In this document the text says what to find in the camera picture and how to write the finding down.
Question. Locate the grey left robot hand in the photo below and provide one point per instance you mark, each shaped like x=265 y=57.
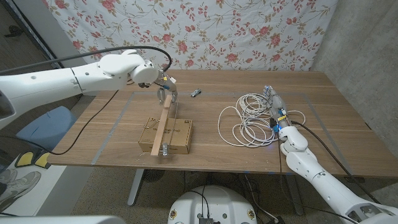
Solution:
x=166 y=85

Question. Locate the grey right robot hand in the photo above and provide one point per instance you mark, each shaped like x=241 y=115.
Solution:
x=278 y=109

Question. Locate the wooden clip hanger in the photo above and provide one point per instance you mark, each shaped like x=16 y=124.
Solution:
x=160 y=130

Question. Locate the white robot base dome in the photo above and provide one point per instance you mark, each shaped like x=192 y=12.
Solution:
x=214 y=202

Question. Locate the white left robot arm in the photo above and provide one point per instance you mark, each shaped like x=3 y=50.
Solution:
x=62 y=81

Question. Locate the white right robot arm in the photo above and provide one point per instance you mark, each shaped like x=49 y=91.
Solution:
x=311 y=168

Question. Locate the brown cardboard box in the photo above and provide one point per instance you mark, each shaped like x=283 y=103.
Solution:
x=182 y=133

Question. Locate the small metal connector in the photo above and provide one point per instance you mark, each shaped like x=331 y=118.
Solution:
x=196 y=92

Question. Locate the floral backdrop cloth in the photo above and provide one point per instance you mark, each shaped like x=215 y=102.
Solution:
x=202 y=31

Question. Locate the grey table leg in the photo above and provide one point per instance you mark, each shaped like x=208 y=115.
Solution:
x=293 y=193

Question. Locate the black round fan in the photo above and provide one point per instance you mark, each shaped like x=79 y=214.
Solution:
x=154 y=175

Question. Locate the white table leg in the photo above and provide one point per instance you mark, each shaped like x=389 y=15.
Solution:
x=136 y=186

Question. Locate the blue stool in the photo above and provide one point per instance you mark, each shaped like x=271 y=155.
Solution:
x=46 y=124

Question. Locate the yellow black slipper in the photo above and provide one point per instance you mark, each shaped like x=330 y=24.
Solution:
x=25 y=159
x=43 y=160

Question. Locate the white floor mat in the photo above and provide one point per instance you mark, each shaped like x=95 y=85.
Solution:
x=46 y=186

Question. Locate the white robot torso edge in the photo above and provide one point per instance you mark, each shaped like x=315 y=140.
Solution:
x=62 y=220

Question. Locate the grey sneaker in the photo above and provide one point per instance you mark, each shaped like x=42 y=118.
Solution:
x=21 y=186
x=7 y=175

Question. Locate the dark door rail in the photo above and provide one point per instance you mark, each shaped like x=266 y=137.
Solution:
x=31 y=29

